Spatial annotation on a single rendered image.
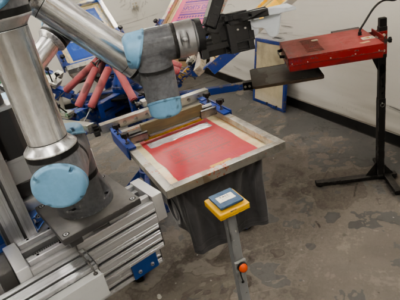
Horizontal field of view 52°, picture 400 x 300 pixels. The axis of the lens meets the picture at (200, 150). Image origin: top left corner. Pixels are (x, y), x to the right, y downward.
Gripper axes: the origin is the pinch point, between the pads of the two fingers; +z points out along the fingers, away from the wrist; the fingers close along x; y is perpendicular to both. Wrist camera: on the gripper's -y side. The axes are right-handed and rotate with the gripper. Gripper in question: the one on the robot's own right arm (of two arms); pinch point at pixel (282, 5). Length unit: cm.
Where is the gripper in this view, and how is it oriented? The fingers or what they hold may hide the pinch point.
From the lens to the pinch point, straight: 95.3
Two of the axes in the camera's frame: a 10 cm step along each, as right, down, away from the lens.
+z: 9.6, -2.5, 1.1
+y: 2.1, 9.3, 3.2
